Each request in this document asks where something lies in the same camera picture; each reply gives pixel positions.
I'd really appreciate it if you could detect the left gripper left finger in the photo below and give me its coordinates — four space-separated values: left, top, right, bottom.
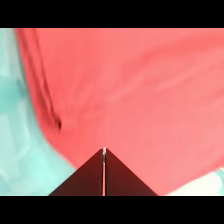
48 148 104 197

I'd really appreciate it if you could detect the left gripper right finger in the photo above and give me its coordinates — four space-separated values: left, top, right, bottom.
104 148 159 197

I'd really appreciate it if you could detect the red T-shirt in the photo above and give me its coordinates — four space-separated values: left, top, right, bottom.
15 27 224 197

